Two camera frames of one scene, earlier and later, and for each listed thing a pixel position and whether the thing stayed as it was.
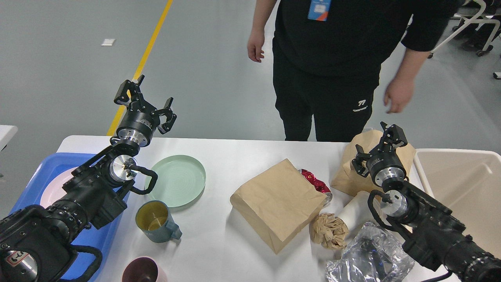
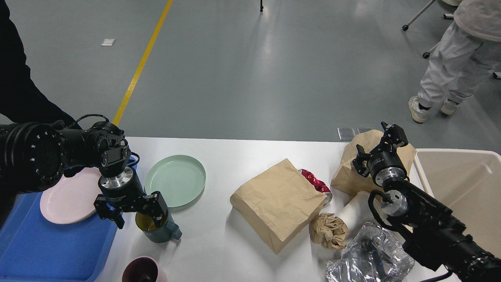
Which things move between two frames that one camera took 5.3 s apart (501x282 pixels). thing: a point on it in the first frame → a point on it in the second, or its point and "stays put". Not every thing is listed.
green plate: [181, 180] stays put
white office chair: [480, 24] → [447, 16]
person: [327, 55] → [21, 99]
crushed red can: [320, 185] stays put
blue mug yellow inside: [153, 219] stays put
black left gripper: [141, 120] → [125, 192]
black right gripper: [383, 161] stays put
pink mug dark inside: [144, 269] stays put
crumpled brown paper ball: [329, 231] stays put
